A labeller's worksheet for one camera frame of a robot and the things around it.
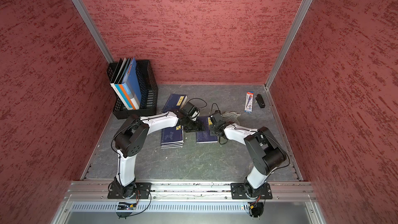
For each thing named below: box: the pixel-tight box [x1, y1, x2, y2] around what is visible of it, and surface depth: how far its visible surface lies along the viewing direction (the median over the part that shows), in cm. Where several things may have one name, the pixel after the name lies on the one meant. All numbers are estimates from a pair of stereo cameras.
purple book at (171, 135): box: [160, 124, 184, 145], surface depth 91 cm
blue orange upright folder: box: [118, 56, 142, 110], surface depth 88 cm
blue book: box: [161, 93, 188, 114], surface depth 109 cm
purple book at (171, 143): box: [160, 138, 184, 149], surface depth 89 cm
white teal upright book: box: [110, 57, 133, 111], surface depth 86 cm
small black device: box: [255, 93, 266, 109], surface depth 111 cm
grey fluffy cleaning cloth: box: [221, 111, 242, 126], surface depth 101 cm
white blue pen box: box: [244, 91, 255, 114], surface depth 111 cm
